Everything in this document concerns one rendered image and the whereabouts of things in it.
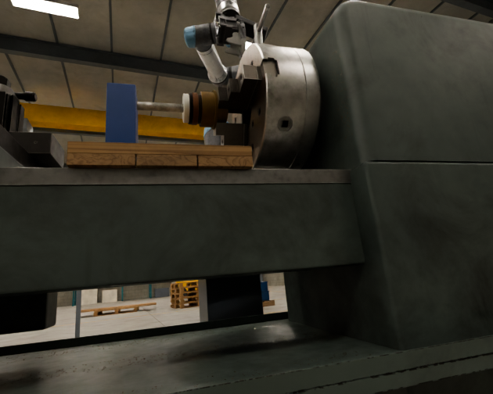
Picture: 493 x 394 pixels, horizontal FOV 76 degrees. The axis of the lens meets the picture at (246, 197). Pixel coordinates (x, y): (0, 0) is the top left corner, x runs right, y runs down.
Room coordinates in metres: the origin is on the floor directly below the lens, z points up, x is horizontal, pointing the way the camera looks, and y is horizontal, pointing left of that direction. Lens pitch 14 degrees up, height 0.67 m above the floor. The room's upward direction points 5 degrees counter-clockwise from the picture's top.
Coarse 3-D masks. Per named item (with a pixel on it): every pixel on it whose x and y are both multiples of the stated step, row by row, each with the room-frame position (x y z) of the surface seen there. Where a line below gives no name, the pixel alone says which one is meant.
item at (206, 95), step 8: (192, 96) 0.65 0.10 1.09; (200, 96) 0.66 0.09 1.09; (208, 96) 0.66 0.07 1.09; (216, 96) 0.66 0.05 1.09; (192, 104) 0.65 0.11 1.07; (200, 104) 0.66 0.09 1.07; (208, 104) 0.65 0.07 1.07; (216, 104) 0.66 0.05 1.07; (192, 112) 0.66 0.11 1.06; (200, 112) 0.66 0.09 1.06; (208, 112) 0.66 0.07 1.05; (216, 112) 0.66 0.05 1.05; (224, 112) 0.68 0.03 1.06; (192, 120) 0.68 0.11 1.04; (200, 120) 0.68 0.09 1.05; (208, 120) 0.68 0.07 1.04; (216, 120) 0.68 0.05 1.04; (224, 120) 0.70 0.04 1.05
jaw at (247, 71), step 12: (240, 72) 0.60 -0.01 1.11; (252, 72) 0.59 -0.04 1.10; (264, 72) 0.58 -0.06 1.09; (276, 72) 0.59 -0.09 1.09; (228, 84) 0.63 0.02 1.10; (240, 84) 0.61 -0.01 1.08; (252, 84) 0.60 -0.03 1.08; (228, 96) 0.64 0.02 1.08; (240, 96) 0.64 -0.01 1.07; (252, 96) 0.64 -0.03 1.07; (228, 108) 0.67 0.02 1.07; (240, 108) 0.68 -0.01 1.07
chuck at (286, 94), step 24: (264, 48) 0.59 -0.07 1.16; (288, 48) 0.62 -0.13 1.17; (288, 72) 0.59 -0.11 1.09; (264, 96) 0.59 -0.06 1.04; (288, 96) 0.59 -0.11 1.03; (240, 120) 0.78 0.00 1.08; (264, 120) 0.60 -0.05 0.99; (264, 144) 0.64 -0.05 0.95; (288, 144) 0.65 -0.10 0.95; (264, 168) 0.72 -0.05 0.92
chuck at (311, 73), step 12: (300, 48) 0.65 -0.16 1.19; (300, 60) 0.60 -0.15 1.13; (312, 60) 0.61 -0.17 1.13; (312, 72) 0.60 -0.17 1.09; (312, 84) 0.60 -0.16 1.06; (312, 96) 0.61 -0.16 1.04; (312, 108) 0.61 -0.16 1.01; (312, 120) 0.63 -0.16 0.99; (312, 132) 0.64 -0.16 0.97; (300, 144) 0.66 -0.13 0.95; (312, 144) 0.67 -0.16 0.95; (300, 156) 0.69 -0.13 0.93; (288, 168) 0.74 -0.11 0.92; (300, 168) 0.74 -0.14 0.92
